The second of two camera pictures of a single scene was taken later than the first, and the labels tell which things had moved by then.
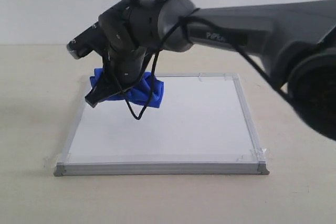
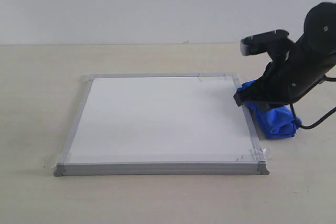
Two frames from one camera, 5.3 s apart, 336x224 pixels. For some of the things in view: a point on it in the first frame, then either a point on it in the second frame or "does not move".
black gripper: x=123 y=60 to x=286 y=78
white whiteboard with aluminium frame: x=203 y=127 does not move
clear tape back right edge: x=234 y=76 does not move
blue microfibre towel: x=153 y=90 to x=275 y=121
